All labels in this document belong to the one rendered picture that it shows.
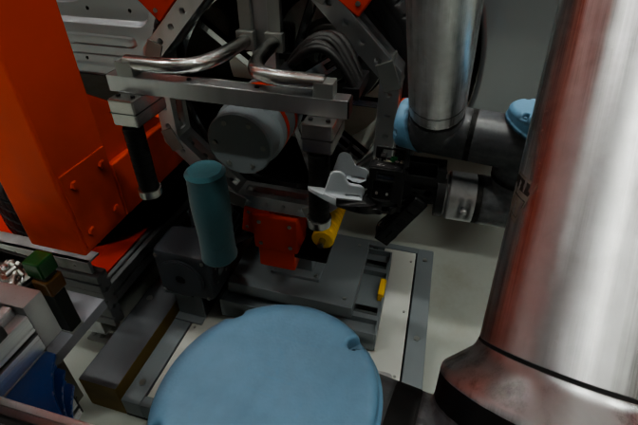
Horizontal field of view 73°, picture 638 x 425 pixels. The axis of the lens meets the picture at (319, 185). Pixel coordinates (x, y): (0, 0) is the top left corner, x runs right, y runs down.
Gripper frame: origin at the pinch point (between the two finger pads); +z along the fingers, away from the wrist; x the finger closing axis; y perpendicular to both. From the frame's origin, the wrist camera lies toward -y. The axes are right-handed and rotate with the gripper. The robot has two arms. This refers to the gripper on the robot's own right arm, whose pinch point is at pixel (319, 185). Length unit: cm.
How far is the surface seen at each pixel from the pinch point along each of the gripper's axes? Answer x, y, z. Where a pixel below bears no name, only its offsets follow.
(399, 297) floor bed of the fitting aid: -47, -75, -16
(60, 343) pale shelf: 17, -38, 52
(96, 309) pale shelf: 8, -38, 51
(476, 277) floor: -71, -82, -44
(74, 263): -9, -45, 73
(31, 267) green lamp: 15, -18, 52
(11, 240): -11, -44, 96
